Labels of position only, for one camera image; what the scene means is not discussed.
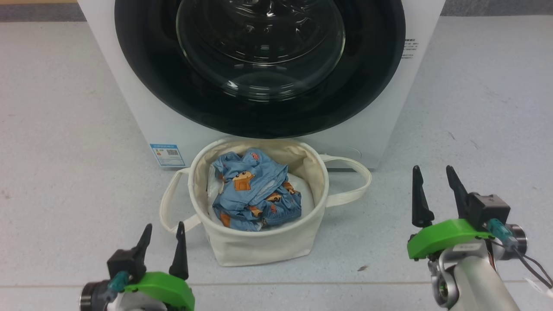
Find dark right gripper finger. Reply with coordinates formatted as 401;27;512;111
446;165;472;222
411;165;435;228

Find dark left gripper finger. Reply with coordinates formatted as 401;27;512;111
135;223;153;262
169;221;190;279

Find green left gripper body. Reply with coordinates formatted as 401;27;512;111
124;271;195;311

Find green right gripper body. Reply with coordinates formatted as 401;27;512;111
407;219;493;260

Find blue orange patterned clothes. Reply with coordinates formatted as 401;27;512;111
211;149;302;232

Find black round glass washer door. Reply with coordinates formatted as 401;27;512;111
114;0;407;139

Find cream canvas laundry basket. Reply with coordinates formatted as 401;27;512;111
159;137;372;267

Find white front-load washing machine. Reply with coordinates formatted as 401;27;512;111
77;0;446;170

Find oval washer filter cover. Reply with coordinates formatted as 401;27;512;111
340;146;363;164

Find blue energy label sticker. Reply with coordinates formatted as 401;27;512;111
149;143;186;168

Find white pillow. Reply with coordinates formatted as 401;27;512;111
207;152;314;229

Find small printed text label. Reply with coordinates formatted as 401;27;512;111
404;38;421;59

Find teal plug left camera cable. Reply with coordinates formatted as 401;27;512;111
103;271;131;298

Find teal plug camera cable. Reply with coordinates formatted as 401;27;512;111
103;271;131;298
485;218;553;289

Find teal plug right camera cable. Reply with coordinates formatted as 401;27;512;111
485;218;553;289

